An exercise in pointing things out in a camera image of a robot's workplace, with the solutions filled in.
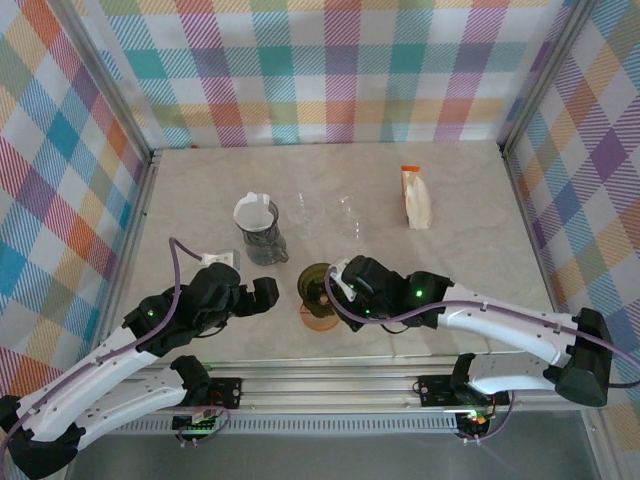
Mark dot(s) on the orange translucent cup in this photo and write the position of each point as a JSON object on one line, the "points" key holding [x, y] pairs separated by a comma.
{"points": [[320, 325]]}

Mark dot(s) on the smoky grey glass mug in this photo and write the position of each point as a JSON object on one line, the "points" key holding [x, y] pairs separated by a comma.
{"points": [[265, 252]]}

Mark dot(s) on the olive green coffee dripper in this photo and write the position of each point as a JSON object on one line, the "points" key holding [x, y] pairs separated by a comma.
{"points": [[312, 285]]}

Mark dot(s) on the smoky grey coffee dripper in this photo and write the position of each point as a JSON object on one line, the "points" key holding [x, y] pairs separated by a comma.
{"points": [[272, 227]]}

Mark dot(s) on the white paper coffee filter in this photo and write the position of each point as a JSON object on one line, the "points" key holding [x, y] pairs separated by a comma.
{"points": [[252, 212]]}

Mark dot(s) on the clear glass cup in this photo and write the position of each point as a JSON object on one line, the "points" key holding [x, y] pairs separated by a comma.
{"points": [[306, 212]]}

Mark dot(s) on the orange white filter packet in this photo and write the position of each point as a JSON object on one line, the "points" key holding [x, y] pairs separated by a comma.
{"points": [[417, 200]]}

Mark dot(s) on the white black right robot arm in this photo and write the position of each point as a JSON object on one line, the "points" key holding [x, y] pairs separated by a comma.
{"points": [[500, 320]]}

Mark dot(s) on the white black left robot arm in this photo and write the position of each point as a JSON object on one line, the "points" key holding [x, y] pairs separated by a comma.
{"points": [[90, 380]]}

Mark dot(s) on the left controller circuit board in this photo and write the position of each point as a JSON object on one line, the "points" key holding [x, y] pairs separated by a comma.
{"points": [[200, 427]]}

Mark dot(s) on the controller circuit board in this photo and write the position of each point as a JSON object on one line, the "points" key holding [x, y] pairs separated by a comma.
{"points": [[200, 427], [475, 421]]}

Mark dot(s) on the right controller circuit board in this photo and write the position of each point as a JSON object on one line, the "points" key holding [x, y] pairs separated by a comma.
{"points": [[475, 421]]}

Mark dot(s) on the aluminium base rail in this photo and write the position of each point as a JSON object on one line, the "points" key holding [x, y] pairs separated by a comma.
{"points": [[325, 387]]}

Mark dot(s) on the aluminium side rail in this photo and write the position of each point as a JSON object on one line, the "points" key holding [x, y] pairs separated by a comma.
{"points": [[136, 215]]}

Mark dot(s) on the aluminium frame post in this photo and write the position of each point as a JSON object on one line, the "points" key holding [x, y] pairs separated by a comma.
{"points": [[546, 75], [107, 82]]}

